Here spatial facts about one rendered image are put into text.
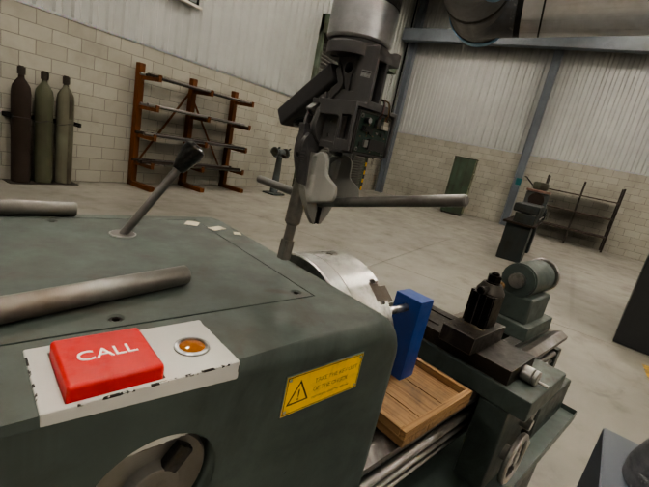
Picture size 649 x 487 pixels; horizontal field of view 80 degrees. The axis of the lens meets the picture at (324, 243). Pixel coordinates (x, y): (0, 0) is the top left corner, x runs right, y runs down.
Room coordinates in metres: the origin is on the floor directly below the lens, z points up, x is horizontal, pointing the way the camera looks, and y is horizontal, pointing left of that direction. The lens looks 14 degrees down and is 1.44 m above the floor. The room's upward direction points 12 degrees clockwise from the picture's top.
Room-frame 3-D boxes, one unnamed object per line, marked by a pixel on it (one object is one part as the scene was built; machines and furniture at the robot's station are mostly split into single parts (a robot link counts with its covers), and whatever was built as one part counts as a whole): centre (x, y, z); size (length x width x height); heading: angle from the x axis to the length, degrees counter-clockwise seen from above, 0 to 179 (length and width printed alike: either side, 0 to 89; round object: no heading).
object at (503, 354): (1.14, -0.46, 0.95); 0.43 x 0.18 x 0.04; 45
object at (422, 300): (0.96, -0.26, 1.00); 0.08 x 0.06 x 0.23; 45
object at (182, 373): (0.26, 0.12, 1.23); 0.13 x 0.08 x 0.06; 135
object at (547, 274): (1.57, -0.86, 1.01); 0.30 x 0.20 x 0.29; 135
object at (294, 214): (0.53, 0.05, 1.33); 0.02 x 0.02 x 0.12
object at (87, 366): (0.24, 0.14, 1.26); 0.06 x 0.06 x 0.02; 45
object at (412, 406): (0.93, -0.22, 0.89); 0.36 x 0.30 x 0.04; 45
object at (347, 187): (0.50, -0.01, 1.38); 0.06 x 0.03 x 0.09; 45
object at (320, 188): (0.47, 0.02, 1.38); 0.06 x 0.03 x 0.09; 45
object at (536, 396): (1.17, -0.51, 0.90); 0.53 x 0.30 x 0.06; 45
